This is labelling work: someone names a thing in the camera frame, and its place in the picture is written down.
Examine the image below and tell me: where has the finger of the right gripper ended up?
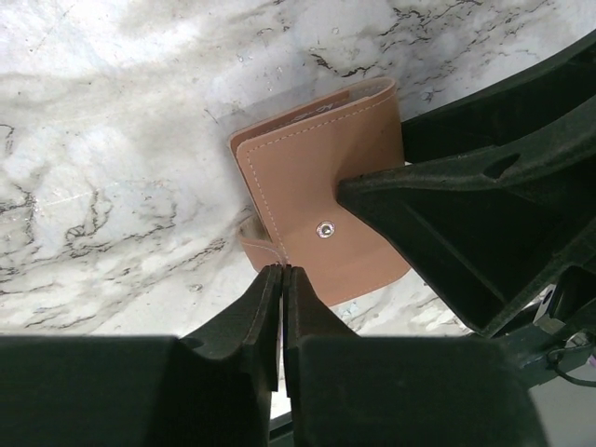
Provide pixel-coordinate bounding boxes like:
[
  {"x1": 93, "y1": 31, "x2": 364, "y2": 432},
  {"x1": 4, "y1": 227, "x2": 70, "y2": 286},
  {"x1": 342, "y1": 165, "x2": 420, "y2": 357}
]
[{"x1": 402, "y1": 32, "x2": 595, "y2": 163}]

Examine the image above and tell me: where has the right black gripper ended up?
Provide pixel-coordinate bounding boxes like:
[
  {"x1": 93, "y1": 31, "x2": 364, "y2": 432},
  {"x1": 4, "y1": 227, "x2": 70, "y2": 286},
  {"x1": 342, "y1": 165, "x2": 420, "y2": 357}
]
[{"x1": 338, "y1": 117, "x2": 595, "y2": 388}]

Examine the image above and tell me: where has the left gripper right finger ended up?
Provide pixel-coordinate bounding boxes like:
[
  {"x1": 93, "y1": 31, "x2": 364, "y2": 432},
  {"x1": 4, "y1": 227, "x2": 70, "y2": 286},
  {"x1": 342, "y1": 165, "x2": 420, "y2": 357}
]
[{"x1": 282, "y1": 267, "x2": 548, "y2": 446}]

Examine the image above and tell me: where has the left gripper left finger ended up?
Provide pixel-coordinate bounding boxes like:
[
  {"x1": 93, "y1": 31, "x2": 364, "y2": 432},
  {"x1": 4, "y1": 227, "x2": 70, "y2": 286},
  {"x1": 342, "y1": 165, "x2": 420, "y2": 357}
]
[{"x1": 1, "y1": 265, "x2": 283, "y2": 446}]

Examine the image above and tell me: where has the tan leather card holder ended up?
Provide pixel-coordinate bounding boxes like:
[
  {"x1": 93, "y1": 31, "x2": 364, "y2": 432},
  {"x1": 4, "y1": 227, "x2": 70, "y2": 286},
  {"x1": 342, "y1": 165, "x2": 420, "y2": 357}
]
[{"x1": 229, "y1": 77, "x2": 411, "y2": 305}]

